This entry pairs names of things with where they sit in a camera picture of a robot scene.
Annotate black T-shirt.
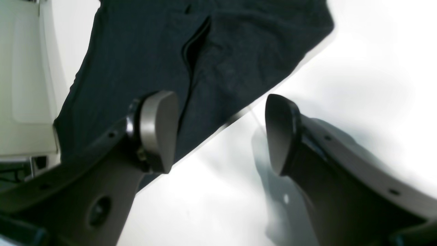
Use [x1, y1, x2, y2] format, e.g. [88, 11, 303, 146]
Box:
[54, 0, 334, 178]

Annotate white bin left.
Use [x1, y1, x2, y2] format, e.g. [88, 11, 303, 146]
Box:
[0, 0, 67, 159]

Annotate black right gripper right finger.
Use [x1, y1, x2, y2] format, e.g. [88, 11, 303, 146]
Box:
[265, 94, 436, 246]

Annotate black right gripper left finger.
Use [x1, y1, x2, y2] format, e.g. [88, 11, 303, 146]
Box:
[0, 91, 179, 246]

